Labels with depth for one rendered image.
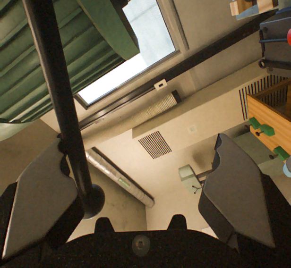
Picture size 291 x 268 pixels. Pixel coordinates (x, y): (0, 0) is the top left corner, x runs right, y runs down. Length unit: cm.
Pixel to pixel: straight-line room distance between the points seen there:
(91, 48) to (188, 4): 150
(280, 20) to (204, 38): 142
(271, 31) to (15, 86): 37
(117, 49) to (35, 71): 9
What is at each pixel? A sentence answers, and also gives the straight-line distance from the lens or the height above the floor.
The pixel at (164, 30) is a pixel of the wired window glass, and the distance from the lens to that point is 167.
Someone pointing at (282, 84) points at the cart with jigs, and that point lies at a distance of 178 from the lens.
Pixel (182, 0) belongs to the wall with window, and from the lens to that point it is 164.
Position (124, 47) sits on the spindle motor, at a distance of 19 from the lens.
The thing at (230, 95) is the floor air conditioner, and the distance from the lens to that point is 171.
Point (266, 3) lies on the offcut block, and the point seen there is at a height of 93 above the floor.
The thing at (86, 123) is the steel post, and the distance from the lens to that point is 190.
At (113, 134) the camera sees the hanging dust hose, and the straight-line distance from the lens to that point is 181.
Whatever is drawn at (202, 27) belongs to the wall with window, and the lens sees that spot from 170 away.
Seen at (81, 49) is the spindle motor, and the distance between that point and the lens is 19.
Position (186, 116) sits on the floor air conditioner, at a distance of 162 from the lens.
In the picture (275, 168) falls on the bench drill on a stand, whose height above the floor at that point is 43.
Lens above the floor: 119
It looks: 13 degrees up
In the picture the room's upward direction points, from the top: 117 degrees counter-clockwise
